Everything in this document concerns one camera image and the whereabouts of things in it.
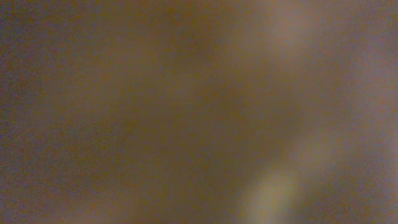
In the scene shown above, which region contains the brown snack pouch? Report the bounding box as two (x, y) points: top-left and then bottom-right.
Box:
(1, 1), (397, 223)

